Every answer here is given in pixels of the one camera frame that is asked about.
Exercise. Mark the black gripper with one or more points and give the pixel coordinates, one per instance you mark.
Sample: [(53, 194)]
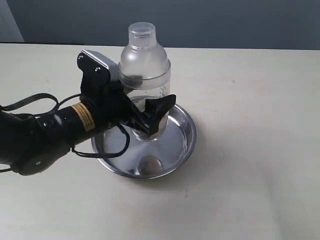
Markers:
[(111, 105)]

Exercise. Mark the clear plastic shaker bottle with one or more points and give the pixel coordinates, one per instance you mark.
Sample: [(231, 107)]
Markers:
[(144, 67)]

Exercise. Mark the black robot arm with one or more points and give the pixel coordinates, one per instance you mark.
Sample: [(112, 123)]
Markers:
[(31, 143)]

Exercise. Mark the round stainless steel tray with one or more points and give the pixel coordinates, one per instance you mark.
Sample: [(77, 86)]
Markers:
[(154, 158)]

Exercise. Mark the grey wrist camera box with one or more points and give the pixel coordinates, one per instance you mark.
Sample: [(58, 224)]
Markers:
[(103, 61)]

